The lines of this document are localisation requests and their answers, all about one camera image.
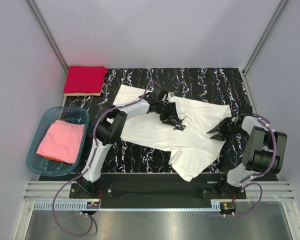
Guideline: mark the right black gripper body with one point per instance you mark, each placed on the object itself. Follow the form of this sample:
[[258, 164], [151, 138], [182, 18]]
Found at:
[[230, 129]]

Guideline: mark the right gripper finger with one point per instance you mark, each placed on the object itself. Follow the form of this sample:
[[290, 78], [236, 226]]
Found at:
[[219, 126], [216, 136]]

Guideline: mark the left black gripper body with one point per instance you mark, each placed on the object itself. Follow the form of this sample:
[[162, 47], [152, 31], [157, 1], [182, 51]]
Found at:
[[165, 110]]

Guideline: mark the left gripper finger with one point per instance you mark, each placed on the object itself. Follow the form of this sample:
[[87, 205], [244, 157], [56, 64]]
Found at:
[[174, 118], [179, 127]]

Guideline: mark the white t shirt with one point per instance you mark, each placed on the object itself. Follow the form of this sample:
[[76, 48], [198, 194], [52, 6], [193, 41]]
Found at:
[[192, 149]]

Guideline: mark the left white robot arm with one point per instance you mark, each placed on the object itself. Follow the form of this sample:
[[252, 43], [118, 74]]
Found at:
[[110, 124]]

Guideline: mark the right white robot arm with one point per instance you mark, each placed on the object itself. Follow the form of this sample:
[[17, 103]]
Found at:
[[265, 149]]

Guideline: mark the folded beige t shirt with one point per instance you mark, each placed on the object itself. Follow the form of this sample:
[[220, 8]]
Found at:
[[80, 94]]

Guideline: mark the folded red t shirt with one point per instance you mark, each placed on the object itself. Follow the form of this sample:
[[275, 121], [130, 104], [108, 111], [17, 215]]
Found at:
[[85, 79]]

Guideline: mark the pink t shirt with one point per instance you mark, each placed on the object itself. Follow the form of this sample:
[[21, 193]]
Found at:
[[62, 141]]

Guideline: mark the orange garment in basket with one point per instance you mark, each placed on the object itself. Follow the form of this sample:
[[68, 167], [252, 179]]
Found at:
[[52, 159]]

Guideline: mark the teal plastic basket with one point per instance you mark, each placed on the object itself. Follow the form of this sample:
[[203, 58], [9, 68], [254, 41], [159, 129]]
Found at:
[[44, 167]]

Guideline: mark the right aluminium frame post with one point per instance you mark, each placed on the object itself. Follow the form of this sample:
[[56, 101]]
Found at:
[[269, 27]]

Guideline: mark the aluminium frame post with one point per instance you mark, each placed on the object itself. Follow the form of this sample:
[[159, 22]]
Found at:
[[269, 27], [47, 33]]

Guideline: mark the grey slotted cable duct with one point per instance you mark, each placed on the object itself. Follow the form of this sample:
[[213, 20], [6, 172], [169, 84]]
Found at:
[[89, 206]]

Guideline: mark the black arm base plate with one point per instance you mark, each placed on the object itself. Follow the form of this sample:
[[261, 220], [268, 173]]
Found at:
[[157, 190]]

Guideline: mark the left aluminium frame post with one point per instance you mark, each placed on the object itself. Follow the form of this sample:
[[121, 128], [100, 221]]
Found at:
[[47, 33]]

